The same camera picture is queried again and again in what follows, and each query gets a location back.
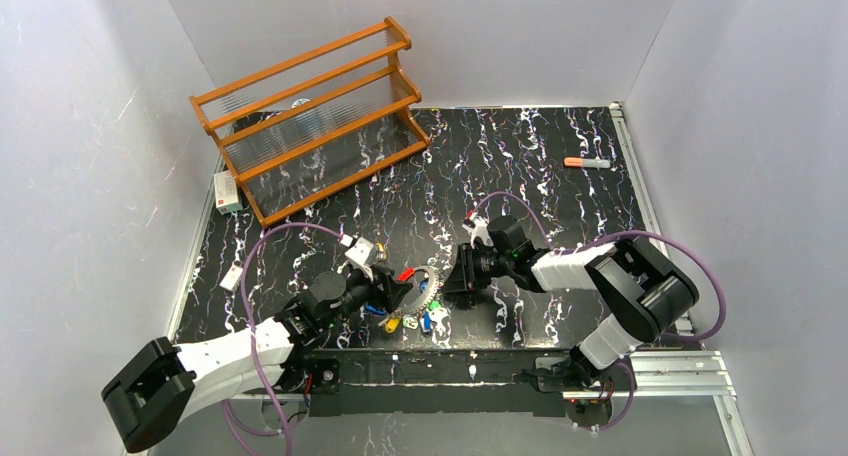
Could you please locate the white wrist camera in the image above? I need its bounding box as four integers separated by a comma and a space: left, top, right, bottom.
462, 210, 493, 248
340, 235, 379, 272

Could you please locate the yellow tagged key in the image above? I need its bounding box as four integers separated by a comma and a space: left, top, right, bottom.
376, 243, 388, 261

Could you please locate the bunch of coloured keys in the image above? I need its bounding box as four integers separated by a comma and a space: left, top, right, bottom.
364, 301, 450, 336

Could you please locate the purple cable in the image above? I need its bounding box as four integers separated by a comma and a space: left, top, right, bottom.
221, 222, 352, 456
466, 191, 727, 432

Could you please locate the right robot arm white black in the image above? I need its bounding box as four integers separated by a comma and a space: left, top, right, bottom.
442, 216, 700, 385

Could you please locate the orange wooden shelf rack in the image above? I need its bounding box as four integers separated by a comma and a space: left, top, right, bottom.
189, 17, 430, 228

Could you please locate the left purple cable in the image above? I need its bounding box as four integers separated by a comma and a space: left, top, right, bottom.
221, 222, 352, 456

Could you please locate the aluminium frame rail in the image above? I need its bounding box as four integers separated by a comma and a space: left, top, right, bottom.
123, 350, 754, 456

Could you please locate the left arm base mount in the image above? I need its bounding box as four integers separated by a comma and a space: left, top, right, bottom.
259, 349, 345, 396

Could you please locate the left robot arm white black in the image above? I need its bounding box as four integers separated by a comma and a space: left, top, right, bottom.
101, 265, 415, 453

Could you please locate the small white card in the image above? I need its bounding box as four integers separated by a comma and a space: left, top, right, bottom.
218, 264, 244, 292

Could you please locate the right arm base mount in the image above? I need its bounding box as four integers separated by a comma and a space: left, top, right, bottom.
515, 356, 637, 433

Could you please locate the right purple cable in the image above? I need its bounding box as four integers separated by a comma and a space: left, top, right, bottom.
466, 191, 727, 432

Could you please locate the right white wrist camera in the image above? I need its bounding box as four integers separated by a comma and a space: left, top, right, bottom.
462, 210, 493, 248

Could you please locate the white red small box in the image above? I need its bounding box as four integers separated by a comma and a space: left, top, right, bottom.
213, 170, 244, 215

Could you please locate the orange white marker pen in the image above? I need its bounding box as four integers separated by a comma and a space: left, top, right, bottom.
563, 157, 612, 169

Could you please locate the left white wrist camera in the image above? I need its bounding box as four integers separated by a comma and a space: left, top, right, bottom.
340, 235, 379, 272

